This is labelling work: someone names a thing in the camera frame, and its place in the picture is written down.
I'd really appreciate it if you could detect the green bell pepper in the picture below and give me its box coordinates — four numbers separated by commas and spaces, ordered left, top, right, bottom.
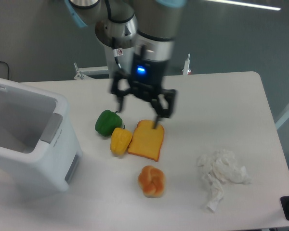
95, 110, 123, 137

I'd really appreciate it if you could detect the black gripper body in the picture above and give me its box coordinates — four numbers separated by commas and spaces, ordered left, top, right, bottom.
110, 54, 177, 118

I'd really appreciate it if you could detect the yellow bell pepper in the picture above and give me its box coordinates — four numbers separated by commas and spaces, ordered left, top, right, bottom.
110, 128, 132, 155

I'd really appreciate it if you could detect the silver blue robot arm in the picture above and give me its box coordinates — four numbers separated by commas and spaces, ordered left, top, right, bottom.
66, 0, 186, 122

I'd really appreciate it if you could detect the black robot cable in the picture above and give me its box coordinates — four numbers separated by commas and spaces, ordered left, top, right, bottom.
104, 0, 135, 70

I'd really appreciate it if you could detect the round knotted bread bun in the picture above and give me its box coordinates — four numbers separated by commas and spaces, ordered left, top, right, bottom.
138, 166, 166, 198

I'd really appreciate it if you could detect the square toast bread slice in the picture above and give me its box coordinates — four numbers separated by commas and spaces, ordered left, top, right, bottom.
127, 120, 165, 162

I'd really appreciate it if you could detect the crumpled white tissue paper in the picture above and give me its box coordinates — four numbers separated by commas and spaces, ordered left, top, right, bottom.
197, 149, 251, 213

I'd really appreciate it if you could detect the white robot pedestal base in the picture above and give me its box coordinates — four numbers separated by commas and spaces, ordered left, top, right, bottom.
73, 12, 193, 80

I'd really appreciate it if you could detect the white trash can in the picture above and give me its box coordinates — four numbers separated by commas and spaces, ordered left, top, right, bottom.
0, 78, 82, 192

